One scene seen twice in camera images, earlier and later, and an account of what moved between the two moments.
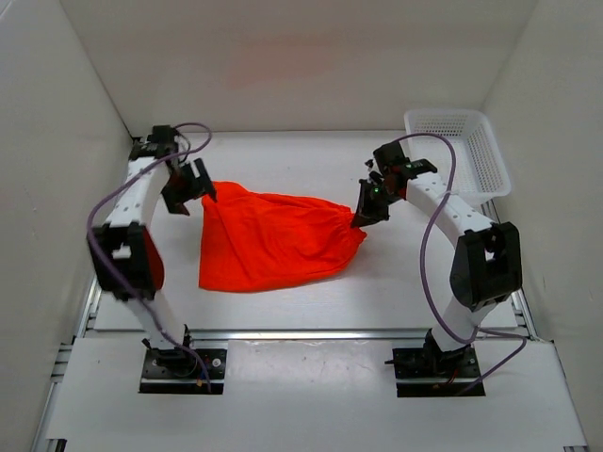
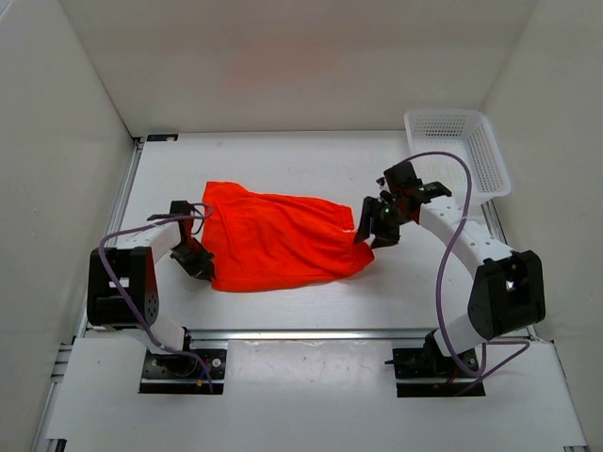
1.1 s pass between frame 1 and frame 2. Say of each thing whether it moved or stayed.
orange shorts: moved
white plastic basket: stayed
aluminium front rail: stayed
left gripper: moved
